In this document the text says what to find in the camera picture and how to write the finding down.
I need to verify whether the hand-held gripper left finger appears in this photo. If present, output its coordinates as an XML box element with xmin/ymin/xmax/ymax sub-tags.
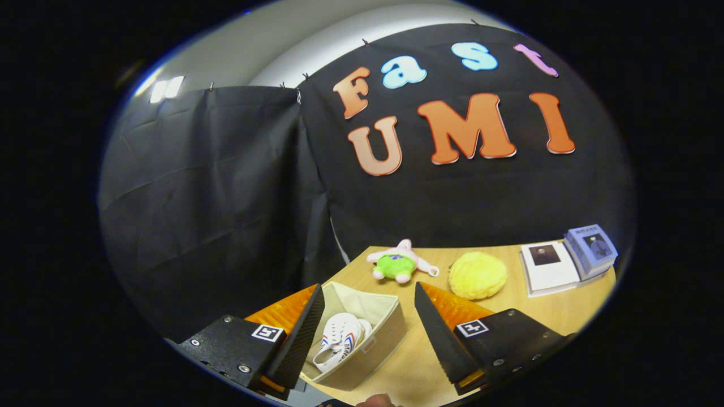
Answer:
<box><xmin>178</xmin><ymin>283</ymin><xmax>326</xmax><ymax>401</ymax></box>

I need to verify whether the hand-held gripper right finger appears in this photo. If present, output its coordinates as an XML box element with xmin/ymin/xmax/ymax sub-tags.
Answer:
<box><xmin>414</xmin><ymin>281</ymin><xmax>575</xmax><ymax>396</ymax></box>

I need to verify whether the beige fabric storage box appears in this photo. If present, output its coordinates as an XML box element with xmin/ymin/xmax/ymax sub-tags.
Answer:
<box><xmin>300</xmin><ymin>281</ymin><xmax>408</xmax><ymax>392</ymax></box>

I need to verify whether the yellow fluffy plush ball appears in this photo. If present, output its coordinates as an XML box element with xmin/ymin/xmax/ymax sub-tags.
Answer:
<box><xmin>449</xmin><ymin>252</ymin><xmax>508</xmax><ymax>300</ymax></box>

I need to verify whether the pink and green plush toy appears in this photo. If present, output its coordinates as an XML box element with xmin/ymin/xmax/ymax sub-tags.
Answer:
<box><xmin>367</xmin><ymin>239</ymin><xmax>440</xmax><ymax>284</ymax></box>

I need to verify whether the white book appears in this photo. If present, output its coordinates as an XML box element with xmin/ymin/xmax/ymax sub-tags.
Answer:
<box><xmin>519</xmin><ymin>241</ymin><xmax>582</xmax><ymax>298</ymax></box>

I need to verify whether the black backdrop cloth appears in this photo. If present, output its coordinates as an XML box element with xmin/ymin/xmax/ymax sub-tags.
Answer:
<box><xmin>99</xmin><ymin>23</ymin><xmax>637</xmax><ymax>340</ymax></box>

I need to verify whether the blue book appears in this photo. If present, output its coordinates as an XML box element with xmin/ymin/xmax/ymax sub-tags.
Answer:
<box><xmin>564</xmin><ymin>224</ymin><xmax>619</xmax><ymax>280</ymax></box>

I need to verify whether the ceiling light panel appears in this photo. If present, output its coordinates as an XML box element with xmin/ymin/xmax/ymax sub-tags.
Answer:
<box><xmin>150</xmin><ymin>76</ymin><xmax>186</xmax><ymax>104</ymax></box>

